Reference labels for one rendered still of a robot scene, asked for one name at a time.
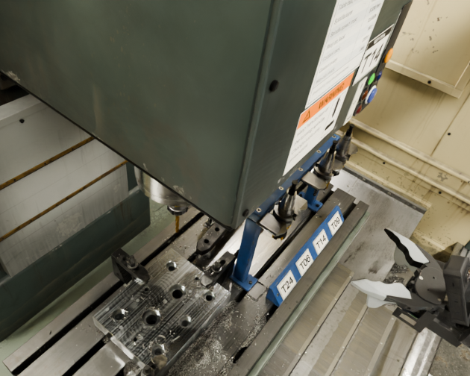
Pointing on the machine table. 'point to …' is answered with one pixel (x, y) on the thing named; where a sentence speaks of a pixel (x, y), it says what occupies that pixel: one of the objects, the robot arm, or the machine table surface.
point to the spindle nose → (161, 194)
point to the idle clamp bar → (210, 240)
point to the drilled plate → (205, 312)
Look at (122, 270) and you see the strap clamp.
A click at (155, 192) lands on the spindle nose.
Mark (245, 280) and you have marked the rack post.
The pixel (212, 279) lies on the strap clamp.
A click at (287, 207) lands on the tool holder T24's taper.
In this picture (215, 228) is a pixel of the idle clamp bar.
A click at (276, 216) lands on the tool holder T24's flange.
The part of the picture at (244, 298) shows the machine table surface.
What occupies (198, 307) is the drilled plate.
